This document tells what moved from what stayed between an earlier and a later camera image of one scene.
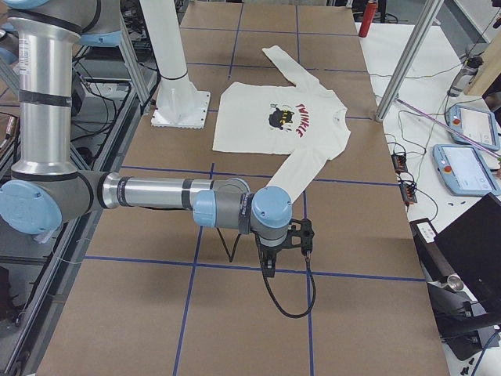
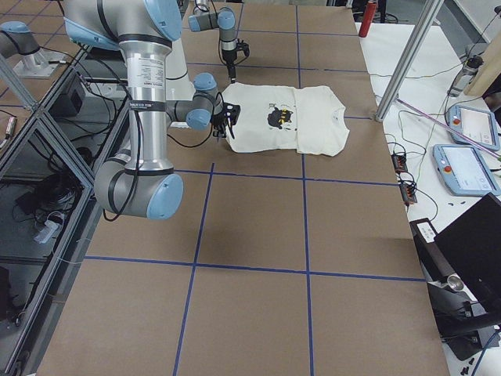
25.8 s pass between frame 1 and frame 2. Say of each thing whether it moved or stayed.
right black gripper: moved
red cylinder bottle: stayed
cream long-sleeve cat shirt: moved
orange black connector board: stayed
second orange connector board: stayed
